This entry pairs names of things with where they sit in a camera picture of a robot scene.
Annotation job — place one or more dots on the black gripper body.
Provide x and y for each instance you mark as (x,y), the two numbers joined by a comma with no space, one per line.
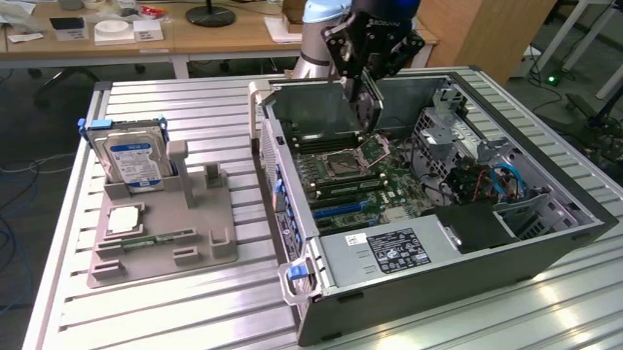
(390,14)

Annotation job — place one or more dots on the stack of papers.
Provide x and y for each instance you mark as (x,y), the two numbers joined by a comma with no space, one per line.
(282,33)

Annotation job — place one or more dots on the white paper note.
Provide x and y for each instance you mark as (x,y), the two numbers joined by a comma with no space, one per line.
(24,37)

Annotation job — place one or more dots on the green motherboard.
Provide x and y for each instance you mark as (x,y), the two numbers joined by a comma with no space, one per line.
(404,189)

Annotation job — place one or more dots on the wooden desk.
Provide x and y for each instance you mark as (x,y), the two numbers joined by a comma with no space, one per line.
(219,36)

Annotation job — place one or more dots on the metal disk bay bracket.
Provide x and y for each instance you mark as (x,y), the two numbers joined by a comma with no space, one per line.
(530,215)

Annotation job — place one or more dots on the white labelled box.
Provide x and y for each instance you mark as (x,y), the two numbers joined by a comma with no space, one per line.
(147,32)

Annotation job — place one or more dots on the metal disk bay cage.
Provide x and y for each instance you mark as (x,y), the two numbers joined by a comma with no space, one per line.
(440,138)

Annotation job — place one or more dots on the black round lamp base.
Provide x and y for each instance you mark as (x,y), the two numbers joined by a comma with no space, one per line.
(210,16)

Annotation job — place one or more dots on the hard disk in blue carrier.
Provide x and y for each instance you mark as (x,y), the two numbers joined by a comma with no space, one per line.
(131,160)

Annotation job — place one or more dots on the black device with green light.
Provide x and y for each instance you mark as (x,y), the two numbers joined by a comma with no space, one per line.
(551,79)

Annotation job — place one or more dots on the white square dish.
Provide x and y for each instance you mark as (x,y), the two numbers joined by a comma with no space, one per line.
(112,33)

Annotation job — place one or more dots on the white box with black top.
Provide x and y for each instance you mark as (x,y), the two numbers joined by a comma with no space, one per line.
(70,29)

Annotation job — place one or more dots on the RAM stick with black label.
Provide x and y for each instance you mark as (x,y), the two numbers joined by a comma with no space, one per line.
(350,186)

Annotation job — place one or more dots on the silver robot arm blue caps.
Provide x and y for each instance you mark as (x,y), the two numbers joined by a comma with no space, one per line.
(316,47)

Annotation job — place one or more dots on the blue expansion slot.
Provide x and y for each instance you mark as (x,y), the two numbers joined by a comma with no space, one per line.
(340,210)

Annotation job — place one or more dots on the metal socket cover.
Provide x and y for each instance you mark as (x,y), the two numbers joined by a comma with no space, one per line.
(375,149)

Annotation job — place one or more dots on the wooden cabinet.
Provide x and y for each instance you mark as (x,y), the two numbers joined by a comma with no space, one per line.
(487,36)

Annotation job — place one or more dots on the grey power supply unit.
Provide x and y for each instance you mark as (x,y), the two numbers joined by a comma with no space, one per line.
(350,262)

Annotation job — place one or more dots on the silver CPU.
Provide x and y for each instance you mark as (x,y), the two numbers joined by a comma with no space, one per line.
(124,218)

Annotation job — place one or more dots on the CPU socket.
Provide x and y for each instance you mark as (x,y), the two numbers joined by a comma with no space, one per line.
(340,164)

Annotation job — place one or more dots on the open black PC case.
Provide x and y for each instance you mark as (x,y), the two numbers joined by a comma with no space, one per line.
(438,299)

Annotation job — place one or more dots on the white table frame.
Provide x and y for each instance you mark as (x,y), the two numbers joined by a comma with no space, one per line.
(574,33)

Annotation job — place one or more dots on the green RAM stick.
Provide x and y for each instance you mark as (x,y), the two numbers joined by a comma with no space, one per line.
(146,241)

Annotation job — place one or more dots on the grey parts rack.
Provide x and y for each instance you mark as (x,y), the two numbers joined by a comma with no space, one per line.
(195,226)

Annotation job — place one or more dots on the red packet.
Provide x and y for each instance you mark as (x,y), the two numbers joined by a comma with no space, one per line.
(152,11)

